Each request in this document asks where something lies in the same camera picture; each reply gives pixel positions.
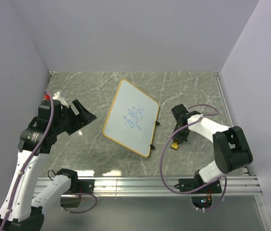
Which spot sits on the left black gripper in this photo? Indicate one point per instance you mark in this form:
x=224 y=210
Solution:
x=85 y=116

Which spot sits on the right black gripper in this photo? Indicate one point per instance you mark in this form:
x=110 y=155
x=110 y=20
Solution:
x=180 y=138

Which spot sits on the yellow whiteboard eraser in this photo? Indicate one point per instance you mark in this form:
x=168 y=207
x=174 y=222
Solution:
x=175 y=145

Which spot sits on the yellow framed whiteboard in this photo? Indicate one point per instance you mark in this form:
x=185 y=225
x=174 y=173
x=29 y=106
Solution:
x=132 y=118

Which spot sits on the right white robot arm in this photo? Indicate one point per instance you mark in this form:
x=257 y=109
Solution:
x=230 y=147

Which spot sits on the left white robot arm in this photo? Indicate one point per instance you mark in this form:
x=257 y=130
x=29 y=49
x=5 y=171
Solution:
x=21 y=211

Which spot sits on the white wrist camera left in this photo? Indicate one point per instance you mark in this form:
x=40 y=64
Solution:
x=60 y=96

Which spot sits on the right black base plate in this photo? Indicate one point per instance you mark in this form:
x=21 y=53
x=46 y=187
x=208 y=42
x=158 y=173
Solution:
x=185 y=185

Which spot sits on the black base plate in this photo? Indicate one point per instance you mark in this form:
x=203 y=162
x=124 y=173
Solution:
x=84 y=186
x=185 y=185

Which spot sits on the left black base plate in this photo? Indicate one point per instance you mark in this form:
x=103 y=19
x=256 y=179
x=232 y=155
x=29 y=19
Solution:
x=84 y=186

